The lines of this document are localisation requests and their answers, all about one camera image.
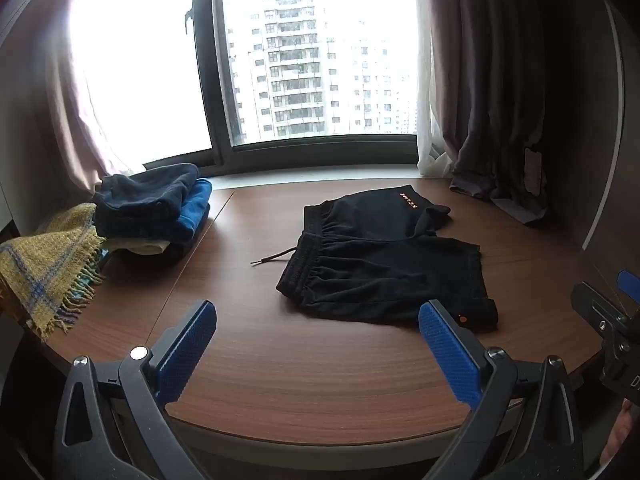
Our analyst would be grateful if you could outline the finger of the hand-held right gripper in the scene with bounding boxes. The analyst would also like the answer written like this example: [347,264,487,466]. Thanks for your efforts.
[617,269,640,307]
[571,282,632,337]

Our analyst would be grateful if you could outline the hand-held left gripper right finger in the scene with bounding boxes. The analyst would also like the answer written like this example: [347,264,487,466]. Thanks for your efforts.
[418,299,586,480]

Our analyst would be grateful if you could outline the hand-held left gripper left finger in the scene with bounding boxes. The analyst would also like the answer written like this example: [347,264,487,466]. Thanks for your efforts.
[52,300,218,480]

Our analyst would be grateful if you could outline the black shorts pants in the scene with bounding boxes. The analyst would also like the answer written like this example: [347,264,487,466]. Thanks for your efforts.
[250,186,500,336]

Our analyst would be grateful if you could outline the person's right hand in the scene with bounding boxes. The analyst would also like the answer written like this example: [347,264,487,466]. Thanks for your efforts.
[599,399,640,469]

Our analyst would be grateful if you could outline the black folded cloth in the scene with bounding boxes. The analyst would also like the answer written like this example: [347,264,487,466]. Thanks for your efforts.
[162,240,193,262]

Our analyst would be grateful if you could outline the cream folded cloth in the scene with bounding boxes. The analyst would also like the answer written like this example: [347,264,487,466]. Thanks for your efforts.
[106,236,172,257]

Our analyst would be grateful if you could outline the blue fleece garment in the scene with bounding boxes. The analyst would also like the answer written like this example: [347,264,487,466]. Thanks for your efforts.
[172,179,213,244]

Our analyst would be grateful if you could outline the navy fleece garment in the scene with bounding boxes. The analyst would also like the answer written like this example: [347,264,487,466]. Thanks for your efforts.
[94,162,201,239]

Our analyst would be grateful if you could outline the yellow plaid scarf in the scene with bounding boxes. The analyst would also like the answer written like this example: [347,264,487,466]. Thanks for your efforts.
[0,203,108,344]

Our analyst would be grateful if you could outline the white sheer curtain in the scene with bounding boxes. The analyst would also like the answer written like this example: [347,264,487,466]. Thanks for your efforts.
[411,0,455,179]

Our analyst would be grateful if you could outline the white window sill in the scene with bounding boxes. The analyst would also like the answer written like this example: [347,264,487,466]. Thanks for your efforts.
[197,164,427,194]

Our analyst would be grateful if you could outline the high-rise buildings outside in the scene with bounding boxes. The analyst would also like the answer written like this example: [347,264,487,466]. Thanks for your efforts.
[224,0,419,142]

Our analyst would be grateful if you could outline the dark window frame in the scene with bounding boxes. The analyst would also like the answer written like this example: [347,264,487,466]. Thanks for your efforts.
[142,0,422,172]

